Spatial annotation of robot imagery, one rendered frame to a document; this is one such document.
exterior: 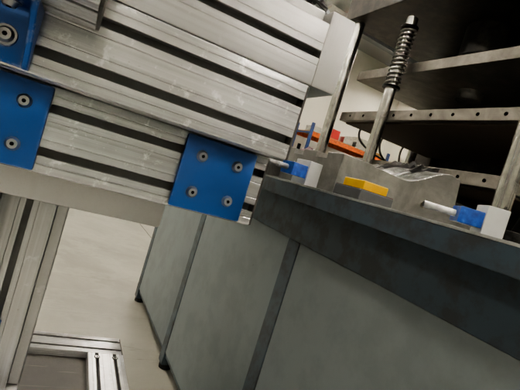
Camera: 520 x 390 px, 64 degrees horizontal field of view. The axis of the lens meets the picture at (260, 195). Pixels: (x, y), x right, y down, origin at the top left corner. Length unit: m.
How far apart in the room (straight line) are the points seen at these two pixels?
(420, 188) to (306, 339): 0.47
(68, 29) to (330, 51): 0.27
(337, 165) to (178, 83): 0.56
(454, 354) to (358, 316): 0.19
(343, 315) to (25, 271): 0.53
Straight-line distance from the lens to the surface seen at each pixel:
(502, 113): 1.76
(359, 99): 10.35
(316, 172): 0.92
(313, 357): 0.86
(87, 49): 0.43
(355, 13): 2.60
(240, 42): 0.46
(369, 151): 2.10
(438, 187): 1.13
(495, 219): 0.79
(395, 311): 0.71
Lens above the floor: 0.79
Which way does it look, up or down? 2 degrees down
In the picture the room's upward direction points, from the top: 17 degrees clockwise
